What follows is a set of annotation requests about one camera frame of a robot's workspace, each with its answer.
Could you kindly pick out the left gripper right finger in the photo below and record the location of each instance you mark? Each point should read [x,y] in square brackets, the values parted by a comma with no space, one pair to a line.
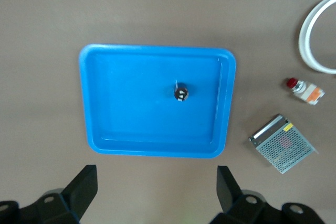
[228,190]

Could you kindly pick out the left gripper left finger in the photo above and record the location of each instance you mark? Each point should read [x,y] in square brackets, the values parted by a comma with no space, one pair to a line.
[81,190]

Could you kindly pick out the black capacitor with white print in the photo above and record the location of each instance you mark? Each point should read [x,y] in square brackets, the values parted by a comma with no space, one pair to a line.
[181,94]

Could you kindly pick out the perforated metal power supply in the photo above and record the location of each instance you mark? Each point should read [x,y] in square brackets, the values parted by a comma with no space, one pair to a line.
[283,145]

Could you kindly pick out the blue plastic tray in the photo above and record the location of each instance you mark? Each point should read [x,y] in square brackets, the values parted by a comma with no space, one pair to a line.
[131,103]

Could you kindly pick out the orange-white small connector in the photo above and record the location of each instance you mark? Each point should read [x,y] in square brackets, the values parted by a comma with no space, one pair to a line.
[304,90]

